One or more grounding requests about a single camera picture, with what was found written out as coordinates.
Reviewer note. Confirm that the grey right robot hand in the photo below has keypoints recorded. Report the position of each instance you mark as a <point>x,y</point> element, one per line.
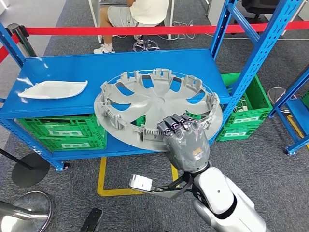
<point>188,147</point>

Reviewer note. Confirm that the grey plastic wheel hubcap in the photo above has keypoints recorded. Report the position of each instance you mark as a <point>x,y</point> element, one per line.
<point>151,105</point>

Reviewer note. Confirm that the blue metal shelf rack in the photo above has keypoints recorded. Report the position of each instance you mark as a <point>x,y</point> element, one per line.
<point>72,69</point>
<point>297,112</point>

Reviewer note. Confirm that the white curved plastic part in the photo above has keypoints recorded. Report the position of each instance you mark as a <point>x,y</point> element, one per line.
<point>53,90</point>

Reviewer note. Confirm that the chrome swivel stool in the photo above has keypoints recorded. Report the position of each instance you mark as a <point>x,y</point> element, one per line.
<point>145,44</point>

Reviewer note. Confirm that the chrome stanchion base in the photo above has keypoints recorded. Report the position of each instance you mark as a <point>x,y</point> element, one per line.
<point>275,96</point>

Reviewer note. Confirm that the white desk panel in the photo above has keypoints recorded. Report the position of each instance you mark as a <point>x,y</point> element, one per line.
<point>215,11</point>

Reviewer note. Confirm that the red barrier belt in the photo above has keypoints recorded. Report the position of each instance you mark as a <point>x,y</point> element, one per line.
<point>120,30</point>
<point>6,49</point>

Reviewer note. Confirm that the seated person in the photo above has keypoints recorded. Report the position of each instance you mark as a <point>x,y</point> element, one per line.
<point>145,9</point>

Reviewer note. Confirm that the black office chair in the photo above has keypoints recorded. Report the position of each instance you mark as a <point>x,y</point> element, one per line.
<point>258,6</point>

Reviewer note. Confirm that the black stanchion with disc base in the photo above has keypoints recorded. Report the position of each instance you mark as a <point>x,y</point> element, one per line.
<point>31,171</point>

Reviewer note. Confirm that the chrome stanchion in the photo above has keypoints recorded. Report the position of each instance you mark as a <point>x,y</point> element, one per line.
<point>31,208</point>

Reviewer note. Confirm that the black right wrist camera bracket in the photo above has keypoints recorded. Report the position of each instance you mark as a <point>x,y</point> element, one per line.
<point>169,191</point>

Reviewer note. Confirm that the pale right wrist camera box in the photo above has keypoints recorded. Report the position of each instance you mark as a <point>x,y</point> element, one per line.
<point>140,183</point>

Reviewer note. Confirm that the dark left wrist camera mount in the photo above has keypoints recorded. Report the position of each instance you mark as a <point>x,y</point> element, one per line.
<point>91,219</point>

